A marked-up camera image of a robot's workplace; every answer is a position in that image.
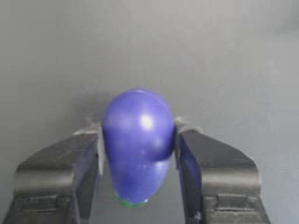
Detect purple toy eggplant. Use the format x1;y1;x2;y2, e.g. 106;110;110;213
100;88;176;209

